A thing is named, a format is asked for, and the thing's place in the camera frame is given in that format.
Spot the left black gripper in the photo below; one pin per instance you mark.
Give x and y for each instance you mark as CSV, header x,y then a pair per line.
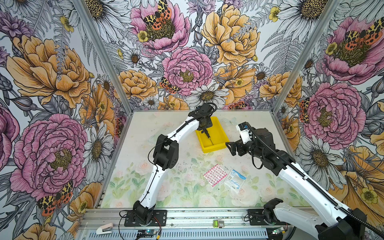
x,y
209,123

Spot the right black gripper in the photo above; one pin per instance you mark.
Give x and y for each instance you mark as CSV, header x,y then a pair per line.
x,y
240,144

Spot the yellow black handled screwdriver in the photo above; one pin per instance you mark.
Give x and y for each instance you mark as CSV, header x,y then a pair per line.
x,y
208,136

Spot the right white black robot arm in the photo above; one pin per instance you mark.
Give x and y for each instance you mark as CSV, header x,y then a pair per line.
x,y
333,219

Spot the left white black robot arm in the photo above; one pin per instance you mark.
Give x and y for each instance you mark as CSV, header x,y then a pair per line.
x,y
165,157

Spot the yellow plastic bin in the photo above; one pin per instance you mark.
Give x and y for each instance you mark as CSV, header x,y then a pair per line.
x,y
217,140

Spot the clear blue plastic packet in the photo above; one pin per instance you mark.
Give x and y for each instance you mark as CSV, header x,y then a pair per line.
x,y
235,180

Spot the pink patterned sticker sheet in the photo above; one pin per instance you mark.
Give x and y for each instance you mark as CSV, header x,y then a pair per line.
x,y
215,175

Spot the small green display module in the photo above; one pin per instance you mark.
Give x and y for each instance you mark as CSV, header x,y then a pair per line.
x,y
218,223

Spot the right green circuit board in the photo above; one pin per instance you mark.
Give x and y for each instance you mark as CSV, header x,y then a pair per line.
x,y
279,231

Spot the green circuit board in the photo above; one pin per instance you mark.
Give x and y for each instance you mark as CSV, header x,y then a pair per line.
x,y
279,231
148,234

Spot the left green circuit board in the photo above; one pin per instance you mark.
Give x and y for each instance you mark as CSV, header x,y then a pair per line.
x,y
148,234

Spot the white pink stapler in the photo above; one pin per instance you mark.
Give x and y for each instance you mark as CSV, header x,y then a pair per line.
x,y
105,229

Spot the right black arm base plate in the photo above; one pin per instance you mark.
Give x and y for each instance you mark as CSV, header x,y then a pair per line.
x,y
256,217

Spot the aluminium front rail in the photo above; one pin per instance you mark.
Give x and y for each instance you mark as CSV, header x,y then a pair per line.
x,y
189,224

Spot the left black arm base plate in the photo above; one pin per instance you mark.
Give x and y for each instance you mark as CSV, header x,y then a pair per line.
x,y
155,218

